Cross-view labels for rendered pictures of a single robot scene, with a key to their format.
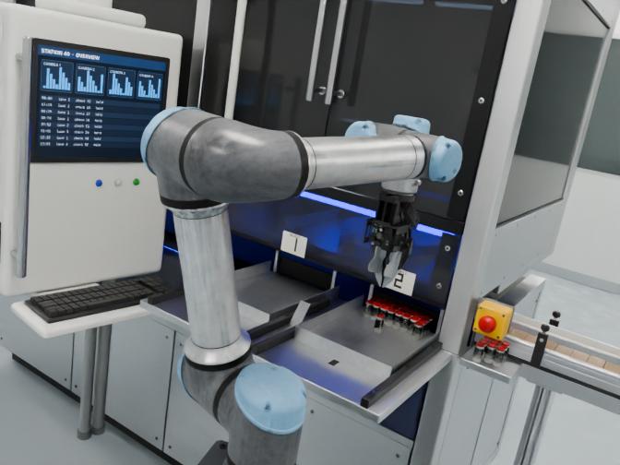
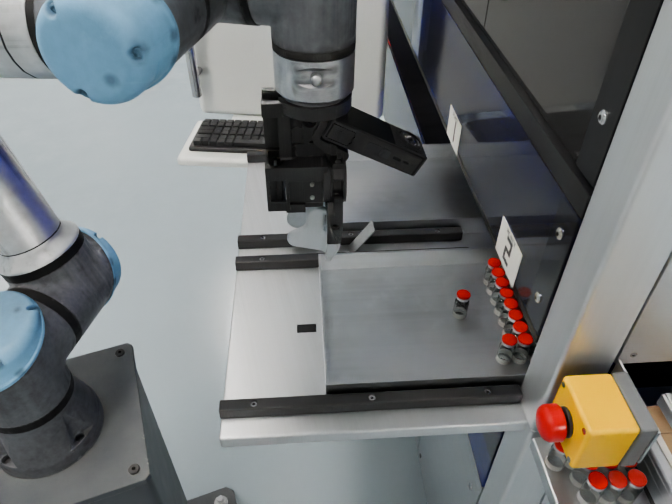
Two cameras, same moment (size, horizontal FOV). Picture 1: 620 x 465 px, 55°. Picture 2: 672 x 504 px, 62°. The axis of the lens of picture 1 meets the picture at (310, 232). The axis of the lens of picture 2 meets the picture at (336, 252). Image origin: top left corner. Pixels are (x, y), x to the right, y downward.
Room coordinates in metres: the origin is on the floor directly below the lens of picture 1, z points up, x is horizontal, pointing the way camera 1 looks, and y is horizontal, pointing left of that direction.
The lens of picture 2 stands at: (0.94, -0.59, 1.53)
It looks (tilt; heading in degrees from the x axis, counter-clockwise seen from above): 41 degrees down; 55
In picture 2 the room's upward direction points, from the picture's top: straight up
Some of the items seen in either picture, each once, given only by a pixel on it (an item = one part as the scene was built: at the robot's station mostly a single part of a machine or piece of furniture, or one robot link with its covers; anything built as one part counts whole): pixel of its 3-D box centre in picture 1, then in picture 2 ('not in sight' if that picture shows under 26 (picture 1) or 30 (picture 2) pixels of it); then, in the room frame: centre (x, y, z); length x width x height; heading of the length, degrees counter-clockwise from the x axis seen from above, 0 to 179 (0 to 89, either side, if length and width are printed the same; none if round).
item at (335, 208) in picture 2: (399, 249); (332, 207); (1.21, -0.19, 1.17); 0.05 x 0.02 x 0.09; 59
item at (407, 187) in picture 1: (401, 182); (314, 72); (1.21, -0.17, 1.31); 0.08 x 0.08 x 0.05
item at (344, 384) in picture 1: (303, 326); (374, 255); (1.42, -0.02, 0.87); 0.70 x 0.48 x 0.02; 58
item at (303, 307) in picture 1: (288, 319); (332, 240); (1.36, 0.02, 0.91); 0.14 x 0.03 x 0.06; 149
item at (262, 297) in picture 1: (268, 290); (400, 186); (1.57, 0.09, 0.90); 0.34 x 0.26 x 0.04; 148
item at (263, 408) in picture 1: (265, 413); (9, 354); (0.85, 0.02, 0.96); 0.13 x 0.12 x 0.14; 43
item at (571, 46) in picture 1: (558, 112); not in sight; (1.79, -0.66, 1.50); 0.85 x 0.01 x 0.59; 148
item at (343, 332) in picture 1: (374, 332); (433, 314); (1.39, -0.20, 0.90); 0.34 x 0.26 x 0.04; 148
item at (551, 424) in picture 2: (487, 323); (556, 422); (1.32, -0.45, 0.99); 0.04 x 0.04 x 0.04; 58
